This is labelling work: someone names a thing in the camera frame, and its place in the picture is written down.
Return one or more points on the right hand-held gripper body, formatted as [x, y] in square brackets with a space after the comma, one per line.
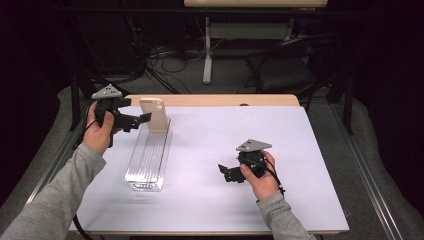
[253, 160]

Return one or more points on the person's right hand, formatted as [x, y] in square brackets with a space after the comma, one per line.
[265, 183]

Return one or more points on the beige phone case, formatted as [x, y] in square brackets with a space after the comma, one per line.
[156, 113]

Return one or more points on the white board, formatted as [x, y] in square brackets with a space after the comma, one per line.
[213, 133]

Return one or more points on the wooden table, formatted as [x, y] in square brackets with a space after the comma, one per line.
[216, 100]

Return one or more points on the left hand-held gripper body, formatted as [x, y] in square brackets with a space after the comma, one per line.
[111, 104]

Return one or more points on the person's left hand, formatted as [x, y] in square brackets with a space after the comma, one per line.
[98, 133]

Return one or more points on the black folding chair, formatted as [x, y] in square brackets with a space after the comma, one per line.
[285, 75]

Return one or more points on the aluminium floor rail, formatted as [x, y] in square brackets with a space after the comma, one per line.
[53, 163]
[366, 166]

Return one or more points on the clear plastic box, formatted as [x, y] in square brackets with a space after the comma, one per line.
[150, 160]

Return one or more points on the white-legged beige desk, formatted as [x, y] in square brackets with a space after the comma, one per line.
[207, 50]

